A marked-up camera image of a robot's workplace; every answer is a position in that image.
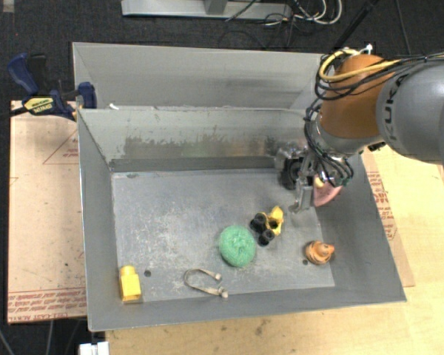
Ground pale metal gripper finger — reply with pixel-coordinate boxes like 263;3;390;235
288;187;306;214
303;183;315;212

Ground brown cardboard board, red print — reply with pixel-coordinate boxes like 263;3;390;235
7;100;417;325

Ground yellow toy block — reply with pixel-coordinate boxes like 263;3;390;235
118;264;143;303

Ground green mesh scrubber ball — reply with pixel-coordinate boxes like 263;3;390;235
218;224;258;268

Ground pink rounded object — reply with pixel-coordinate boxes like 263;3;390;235
312;176;343;209

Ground beige looped strap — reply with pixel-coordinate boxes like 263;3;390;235
183;268;229;300

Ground orange-brown toy figure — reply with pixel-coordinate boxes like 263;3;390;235
304;240;336;266

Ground grey metal bin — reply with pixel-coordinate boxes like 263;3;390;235
72;41;408;333

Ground yellow toy vehicle, black wheels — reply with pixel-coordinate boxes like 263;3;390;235
249;205;285;247

